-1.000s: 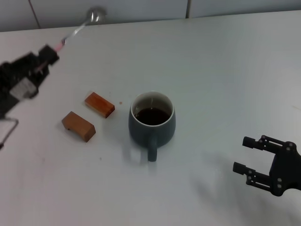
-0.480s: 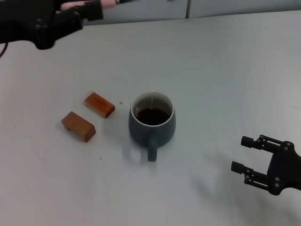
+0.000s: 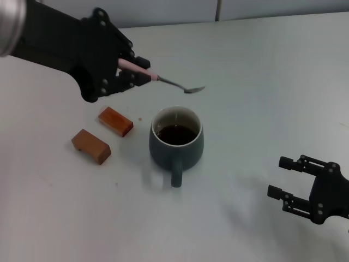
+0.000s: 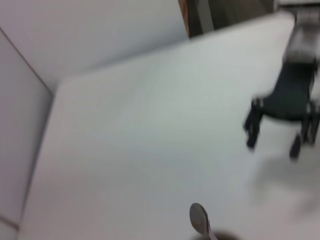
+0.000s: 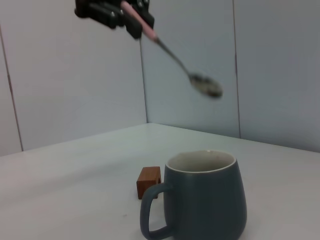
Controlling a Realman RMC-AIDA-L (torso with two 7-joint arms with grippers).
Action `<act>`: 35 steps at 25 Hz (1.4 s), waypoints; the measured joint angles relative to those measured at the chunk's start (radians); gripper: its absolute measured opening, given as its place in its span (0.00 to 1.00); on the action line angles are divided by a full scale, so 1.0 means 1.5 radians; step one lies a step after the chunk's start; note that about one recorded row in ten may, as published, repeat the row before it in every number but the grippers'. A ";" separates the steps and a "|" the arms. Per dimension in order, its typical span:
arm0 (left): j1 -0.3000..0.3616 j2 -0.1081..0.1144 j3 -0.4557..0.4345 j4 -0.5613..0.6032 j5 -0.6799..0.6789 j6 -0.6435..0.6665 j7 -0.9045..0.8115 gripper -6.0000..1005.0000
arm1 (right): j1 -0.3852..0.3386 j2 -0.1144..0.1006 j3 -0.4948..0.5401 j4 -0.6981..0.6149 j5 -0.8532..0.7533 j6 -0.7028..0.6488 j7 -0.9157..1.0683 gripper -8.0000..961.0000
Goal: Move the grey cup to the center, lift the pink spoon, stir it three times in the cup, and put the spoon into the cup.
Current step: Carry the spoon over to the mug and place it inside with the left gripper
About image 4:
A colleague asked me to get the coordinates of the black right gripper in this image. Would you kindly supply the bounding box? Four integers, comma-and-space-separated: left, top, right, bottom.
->
243, 59, 320, 159

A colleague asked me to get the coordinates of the pink handled metal spoon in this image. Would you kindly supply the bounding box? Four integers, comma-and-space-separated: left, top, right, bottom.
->
189, 202, 218, 240

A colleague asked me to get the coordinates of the grey metal post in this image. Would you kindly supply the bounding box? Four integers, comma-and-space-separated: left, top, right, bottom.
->
196, 0, 215, 33

